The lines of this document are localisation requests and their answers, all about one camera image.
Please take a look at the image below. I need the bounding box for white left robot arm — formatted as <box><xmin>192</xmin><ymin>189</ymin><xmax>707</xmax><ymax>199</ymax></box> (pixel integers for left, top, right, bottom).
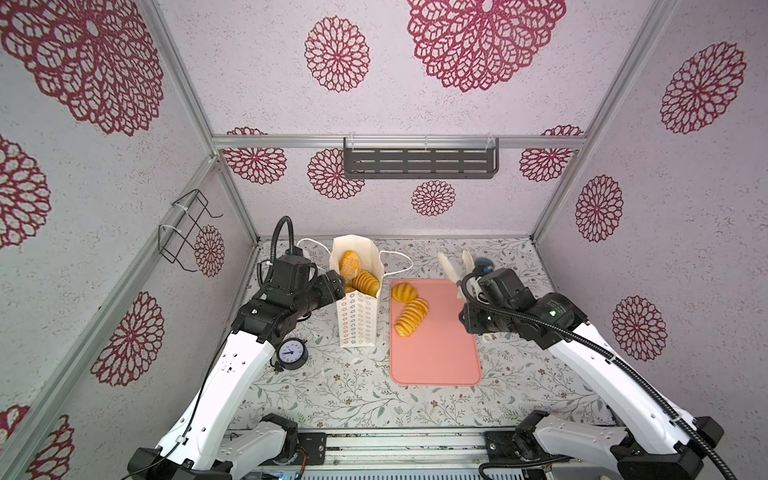
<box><xmin>127</xmin><ymin>254</ymin><xmax>345</xmax><ymax>479</ymax></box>

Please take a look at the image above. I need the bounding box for black wire wall rack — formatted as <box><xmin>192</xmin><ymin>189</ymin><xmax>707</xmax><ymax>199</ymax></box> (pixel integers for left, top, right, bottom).
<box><xmin>156</xmin><ymin>188</ymin><xmax>222</xmax><ymax>273</ymax></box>

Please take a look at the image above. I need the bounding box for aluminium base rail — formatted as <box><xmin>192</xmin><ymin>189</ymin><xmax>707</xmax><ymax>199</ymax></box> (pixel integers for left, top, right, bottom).
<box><xmin>298</xmin><ymin>426</ymin><xmax>610</xmax><ymax>479</ymax></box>

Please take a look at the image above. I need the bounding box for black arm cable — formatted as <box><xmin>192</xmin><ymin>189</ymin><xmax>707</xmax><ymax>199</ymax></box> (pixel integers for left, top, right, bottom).
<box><xmin>256</xmin><ymin>215</ymin><xmax>296</xmax><ymax>286</ymax></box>
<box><xmin>459</xmin><ymin>273</ymin><xmax>739</xmax><ymax>480</ymax></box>

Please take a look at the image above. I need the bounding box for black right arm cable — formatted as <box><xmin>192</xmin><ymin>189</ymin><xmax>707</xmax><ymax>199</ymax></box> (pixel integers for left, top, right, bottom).
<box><xmin>459</xmin><ymin>273</ymin><xmax>739</xmax><ymax>480</ymax></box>

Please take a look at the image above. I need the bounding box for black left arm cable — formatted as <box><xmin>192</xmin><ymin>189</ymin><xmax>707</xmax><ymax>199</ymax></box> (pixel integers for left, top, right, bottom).
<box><xmin>256</xmin><ymin>215</ymin><xmax>296</xmax><ymax>286</ymax></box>

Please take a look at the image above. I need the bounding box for dark grey wall shelf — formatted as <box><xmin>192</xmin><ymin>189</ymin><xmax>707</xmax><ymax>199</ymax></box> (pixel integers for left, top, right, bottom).
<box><xmin>342</xmin><ymin>138</ymin><xmax>499</xmax><ymax>180</ymax></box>

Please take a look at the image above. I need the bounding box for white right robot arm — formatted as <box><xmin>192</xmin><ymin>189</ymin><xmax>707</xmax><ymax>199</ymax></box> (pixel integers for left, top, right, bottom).
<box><xmin>437</xmin><ymin>253</ymin><xmax>735</xmax><ymax>479</ymax></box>

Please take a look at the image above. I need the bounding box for small black alarm clock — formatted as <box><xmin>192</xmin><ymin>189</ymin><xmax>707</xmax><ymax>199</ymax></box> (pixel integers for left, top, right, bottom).
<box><xmin>272</xmin><ymin>338</ymin><xmax>309</xmax><ymax>372</ymax></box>

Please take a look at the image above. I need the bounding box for grey-blue cup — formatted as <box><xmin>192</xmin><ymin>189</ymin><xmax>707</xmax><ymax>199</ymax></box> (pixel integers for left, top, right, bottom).
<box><xmin>473</xmin><ymin>257</ymin><xmax>495</xmax><ymax>275</ymax></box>

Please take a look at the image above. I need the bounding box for oval golden fake bread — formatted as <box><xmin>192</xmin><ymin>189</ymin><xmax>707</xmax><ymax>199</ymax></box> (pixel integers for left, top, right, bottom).
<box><xmin>338</xmin><ymin>250</ymin><xmax>362</xmax><ymax>282</ymax></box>

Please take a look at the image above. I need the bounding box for round scored fake bun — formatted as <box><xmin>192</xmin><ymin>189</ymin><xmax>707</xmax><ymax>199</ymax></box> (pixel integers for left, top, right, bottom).
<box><xmin>391</xmin><ymin>282</ymin><xmax>419</xmax><ymax>304</ymax></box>

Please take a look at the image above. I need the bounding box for white paper gift bag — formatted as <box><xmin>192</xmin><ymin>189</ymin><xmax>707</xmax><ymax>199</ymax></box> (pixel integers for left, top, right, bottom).
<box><xmin>300</xmin><ymin>234</ymin><xmax>414</xmax><ymax>348</ymax></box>

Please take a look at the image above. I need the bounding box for pink rectangular tray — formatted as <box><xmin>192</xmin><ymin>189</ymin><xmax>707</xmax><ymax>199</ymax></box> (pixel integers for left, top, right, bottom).
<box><xmin>390</xmin><ymin>278</ymin><xmax>482</xmax><ymax>386</ymax></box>

